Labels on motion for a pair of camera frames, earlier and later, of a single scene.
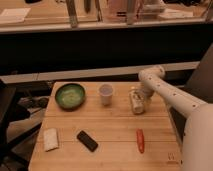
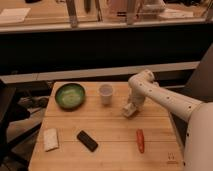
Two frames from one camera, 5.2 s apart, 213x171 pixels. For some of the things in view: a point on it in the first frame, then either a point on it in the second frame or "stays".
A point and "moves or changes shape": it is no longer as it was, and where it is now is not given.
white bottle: x=137 y=100 moves or changes shape
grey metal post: x=72 y=13 stays
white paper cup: x=106 y=93 stays
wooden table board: x=105 y=126 stays
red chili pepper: x=140 y=140 stays
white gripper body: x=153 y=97 -> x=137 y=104
